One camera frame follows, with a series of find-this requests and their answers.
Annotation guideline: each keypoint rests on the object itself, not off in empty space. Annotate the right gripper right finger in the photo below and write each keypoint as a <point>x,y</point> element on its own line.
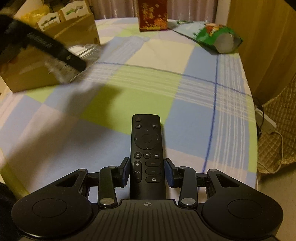
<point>184,178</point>

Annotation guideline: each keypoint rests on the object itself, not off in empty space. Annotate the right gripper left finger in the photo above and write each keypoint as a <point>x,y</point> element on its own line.
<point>111,177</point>

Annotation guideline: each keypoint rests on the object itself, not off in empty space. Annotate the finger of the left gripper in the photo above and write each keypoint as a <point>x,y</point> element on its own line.
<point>55,49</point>

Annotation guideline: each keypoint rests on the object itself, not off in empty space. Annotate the black remote control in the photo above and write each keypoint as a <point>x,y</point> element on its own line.
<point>147,178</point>

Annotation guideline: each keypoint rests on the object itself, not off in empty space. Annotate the clear blue label case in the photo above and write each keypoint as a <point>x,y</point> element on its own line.
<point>63,72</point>

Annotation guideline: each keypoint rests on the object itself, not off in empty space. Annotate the yellow plastic bag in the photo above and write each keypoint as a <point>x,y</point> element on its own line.
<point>34,16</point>

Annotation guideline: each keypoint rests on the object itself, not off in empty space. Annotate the white wooden chair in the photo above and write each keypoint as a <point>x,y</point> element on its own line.
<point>49,20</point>
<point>74,10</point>

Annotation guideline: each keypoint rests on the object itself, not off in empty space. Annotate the brown cardboard box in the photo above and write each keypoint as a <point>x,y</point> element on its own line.
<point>28,71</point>

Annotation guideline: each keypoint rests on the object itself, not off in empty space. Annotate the plaid tablecloth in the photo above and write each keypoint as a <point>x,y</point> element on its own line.
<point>202,98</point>

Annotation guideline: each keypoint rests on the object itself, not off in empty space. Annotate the white power adapter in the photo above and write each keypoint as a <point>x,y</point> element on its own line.
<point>264,122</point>

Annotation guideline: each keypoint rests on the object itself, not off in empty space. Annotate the red paper gift bag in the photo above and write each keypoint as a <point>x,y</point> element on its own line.
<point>152,15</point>

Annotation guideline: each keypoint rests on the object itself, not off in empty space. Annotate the green white snack bag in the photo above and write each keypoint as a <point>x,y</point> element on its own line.
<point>213,36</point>

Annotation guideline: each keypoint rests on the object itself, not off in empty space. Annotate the brown curtain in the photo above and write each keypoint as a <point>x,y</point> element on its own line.
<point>177,10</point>

